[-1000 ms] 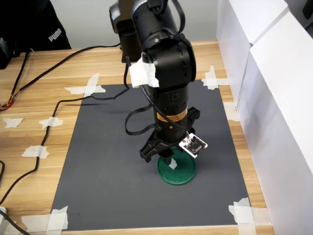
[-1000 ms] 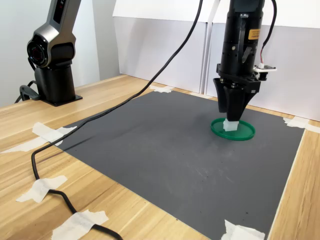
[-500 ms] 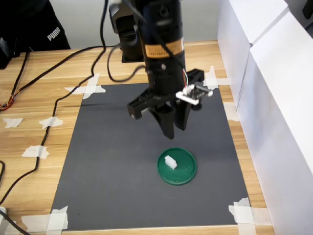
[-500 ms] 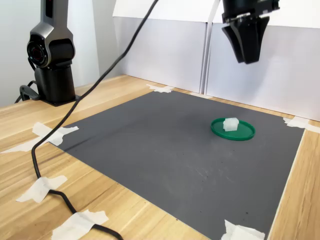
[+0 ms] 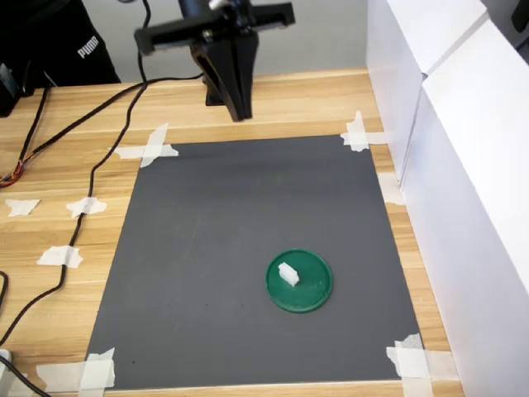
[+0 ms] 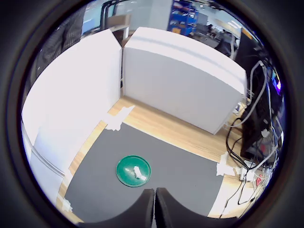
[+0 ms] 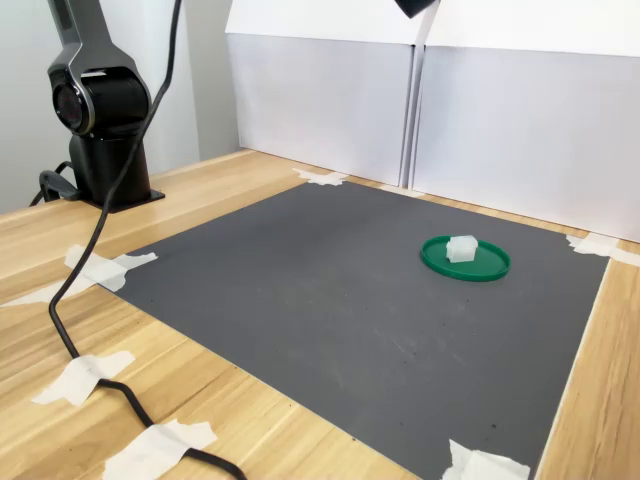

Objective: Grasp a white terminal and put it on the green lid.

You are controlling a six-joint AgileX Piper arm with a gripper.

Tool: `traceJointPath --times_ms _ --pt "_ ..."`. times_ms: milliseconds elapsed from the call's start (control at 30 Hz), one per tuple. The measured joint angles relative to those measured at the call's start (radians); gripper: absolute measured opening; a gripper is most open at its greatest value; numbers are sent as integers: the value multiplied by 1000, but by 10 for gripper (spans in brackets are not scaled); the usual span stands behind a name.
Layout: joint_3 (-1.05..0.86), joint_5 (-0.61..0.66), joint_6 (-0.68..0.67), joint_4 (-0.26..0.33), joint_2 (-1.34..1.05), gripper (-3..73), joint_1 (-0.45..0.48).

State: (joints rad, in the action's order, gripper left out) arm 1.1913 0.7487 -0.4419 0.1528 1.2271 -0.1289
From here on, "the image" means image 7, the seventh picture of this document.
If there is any dark grey mat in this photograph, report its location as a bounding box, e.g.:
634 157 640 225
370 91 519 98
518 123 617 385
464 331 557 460
99 180 614 480

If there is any white partition board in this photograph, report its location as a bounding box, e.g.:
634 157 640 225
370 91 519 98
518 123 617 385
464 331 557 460
410 0 640 245
224 0 419 189

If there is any white tape piece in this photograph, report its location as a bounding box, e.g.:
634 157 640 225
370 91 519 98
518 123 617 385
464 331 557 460
32 349 136 406
442 438 531 480
102 419 219 480
566 232 640 264
292 168 350 187
0 244 159 307

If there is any small white plastic terminal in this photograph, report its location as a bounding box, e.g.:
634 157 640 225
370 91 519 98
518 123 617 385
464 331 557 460
444 234 479 265

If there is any round green lid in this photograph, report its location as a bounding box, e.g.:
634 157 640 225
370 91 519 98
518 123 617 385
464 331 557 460
419 234 512 283

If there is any thick black camera cable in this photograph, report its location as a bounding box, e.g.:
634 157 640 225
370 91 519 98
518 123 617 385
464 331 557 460
48 0 249 480

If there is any black base power cable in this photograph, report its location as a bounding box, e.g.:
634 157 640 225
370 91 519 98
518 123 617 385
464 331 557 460
28 159 81 207

